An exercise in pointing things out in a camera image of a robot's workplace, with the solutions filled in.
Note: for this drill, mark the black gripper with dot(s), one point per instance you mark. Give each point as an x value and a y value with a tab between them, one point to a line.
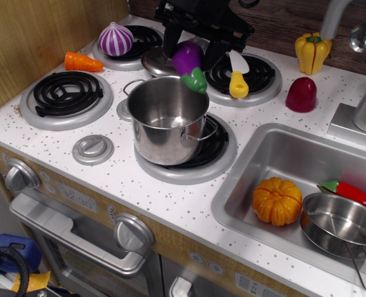
210	20

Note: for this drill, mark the purple toy eggplant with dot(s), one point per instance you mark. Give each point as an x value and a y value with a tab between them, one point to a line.
196	81

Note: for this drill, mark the steel cooking pot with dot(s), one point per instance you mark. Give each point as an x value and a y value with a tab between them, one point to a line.
169	120

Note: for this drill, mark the steel pot lid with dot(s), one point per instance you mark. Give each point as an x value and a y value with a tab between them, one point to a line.
158	64

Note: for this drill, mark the small steel pan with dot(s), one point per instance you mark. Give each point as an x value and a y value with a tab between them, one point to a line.
336	225

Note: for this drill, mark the back left black burner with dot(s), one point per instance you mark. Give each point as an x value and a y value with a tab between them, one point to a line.
145	38

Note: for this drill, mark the black burner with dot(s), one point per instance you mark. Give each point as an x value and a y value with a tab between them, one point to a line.
145	38
264	81
215	157
66	100

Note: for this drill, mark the purple striped toy onion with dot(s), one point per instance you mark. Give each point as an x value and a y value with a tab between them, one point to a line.
115	40

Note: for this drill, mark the back right black burner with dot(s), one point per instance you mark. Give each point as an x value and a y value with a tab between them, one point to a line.
264	81

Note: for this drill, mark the silver stovetop knob middle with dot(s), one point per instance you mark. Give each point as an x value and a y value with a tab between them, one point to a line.
122	111

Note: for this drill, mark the silver stovetop knob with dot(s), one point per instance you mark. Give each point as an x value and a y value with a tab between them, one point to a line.
122	111
92	150

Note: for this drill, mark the front right black burner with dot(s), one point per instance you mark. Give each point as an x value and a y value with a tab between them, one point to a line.
215	157

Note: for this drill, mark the yellow toy bell pepper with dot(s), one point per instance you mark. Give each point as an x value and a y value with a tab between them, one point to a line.
311	51

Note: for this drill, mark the dark red toy vegetable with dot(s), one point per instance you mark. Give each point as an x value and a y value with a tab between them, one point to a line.
301	96

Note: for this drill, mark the orange toy carrot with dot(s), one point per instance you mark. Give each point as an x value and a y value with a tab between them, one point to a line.
79	62

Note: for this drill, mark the front left black burner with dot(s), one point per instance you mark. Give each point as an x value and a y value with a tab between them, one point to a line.
66	100

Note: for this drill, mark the grey faucet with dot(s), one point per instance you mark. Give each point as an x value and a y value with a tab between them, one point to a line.
332	18

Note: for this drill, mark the silver stovetop knob front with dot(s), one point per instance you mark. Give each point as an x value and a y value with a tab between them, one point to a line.
92	150

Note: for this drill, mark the silver sink basin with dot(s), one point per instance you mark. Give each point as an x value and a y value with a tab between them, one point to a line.
279	151

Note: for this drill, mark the orange toy pumpkin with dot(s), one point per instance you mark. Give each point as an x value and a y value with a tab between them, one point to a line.
277	201

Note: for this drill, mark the right oven dial knob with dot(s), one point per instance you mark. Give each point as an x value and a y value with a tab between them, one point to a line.
131	234

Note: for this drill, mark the oven dial knob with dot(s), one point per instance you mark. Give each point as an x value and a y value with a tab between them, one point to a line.
20	176
131	234

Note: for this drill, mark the red toy chili pepper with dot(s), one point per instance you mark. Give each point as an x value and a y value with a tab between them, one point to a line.
343	189

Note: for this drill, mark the left oven dial knob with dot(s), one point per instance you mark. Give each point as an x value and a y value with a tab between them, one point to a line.
20	176

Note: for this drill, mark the blue plastic object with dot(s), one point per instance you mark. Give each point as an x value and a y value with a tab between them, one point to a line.
21	248

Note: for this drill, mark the yellow handled toy knife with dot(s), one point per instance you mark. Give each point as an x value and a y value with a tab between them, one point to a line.
238	87

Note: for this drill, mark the silver oven door handle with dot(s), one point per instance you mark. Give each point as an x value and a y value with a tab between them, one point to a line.
58	228

